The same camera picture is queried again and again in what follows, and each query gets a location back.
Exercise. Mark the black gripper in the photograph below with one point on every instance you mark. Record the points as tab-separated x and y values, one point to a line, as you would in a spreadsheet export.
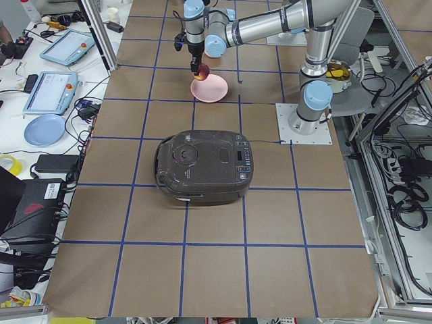
195	50

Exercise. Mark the red apple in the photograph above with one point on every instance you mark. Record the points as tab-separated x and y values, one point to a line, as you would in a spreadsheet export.
203	72

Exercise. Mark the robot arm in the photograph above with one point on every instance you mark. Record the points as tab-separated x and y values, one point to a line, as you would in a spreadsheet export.
211	31

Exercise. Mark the pink plate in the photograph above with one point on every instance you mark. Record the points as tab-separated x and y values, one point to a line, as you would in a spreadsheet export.
211	90

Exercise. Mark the blue plate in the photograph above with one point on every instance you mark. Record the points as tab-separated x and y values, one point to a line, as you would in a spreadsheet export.
45	130

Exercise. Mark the dark grey rice cooker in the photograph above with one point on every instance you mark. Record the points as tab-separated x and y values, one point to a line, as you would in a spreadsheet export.
204	166

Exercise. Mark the teach pendant far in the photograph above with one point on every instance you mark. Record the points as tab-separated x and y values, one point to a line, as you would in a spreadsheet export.
69	48

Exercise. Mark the teach pendant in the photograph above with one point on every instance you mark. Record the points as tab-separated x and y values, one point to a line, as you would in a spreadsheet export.
52	93
69	48

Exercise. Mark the teach pendant near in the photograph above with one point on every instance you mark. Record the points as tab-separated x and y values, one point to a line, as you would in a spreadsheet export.
52	93

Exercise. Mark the yellow tape roll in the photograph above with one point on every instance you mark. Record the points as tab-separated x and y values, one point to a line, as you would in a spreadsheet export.
11	164

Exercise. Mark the black computer box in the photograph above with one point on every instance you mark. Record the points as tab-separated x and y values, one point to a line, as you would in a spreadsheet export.
30	209

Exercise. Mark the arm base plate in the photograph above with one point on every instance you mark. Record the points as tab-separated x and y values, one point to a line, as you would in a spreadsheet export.
297	39
294	130

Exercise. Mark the aluminium frame post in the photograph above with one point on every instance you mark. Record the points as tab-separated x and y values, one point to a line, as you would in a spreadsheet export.
98	31

